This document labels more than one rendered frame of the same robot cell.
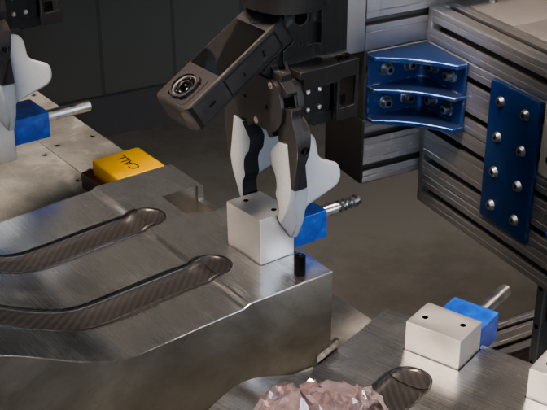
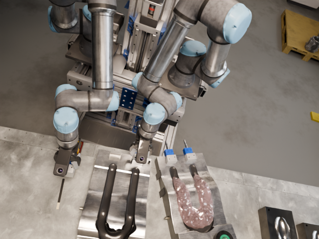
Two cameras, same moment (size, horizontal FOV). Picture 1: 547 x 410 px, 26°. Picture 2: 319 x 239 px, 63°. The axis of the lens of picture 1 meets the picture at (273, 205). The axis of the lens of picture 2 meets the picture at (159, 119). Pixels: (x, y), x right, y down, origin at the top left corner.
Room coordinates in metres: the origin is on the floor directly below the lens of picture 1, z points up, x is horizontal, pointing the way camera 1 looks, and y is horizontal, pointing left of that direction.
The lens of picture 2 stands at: (0.66, 0.55, 2.03)
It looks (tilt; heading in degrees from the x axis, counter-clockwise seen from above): 53 degrees down; 293
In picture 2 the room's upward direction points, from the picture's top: 23 degrees clockwise
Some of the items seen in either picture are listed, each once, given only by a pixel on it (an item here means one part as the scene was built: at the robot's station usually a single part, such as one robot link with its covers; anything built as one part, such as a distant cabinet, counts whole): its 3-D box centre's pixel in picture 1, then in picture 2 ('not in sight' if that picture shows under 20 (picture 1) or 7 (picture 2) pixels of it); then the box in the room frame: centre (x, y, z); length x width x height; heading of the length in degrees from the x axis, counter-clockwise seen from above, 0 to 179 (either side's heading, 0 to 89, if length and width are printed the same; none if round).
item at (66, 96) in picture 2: not in sight; (71, 101); (1.15, 0.19, 1.25); 0.11 x 0.11 x 0.08; 53
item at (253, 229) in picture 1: (303, 218); (138, 151); (0.93, -0.03, 0.90); 0.13 x 0.05 x 0.05; 126
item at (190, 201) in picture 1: (197, 217); (114, 158); (0.99, 0.07, 0.87); 0.05 x 0.05 x 0.04; 36
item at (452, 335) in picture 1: (470, 323); (168, 151); (0.84, -0.17, 0.85); 0.13 x 0.05 x 0.05; 143
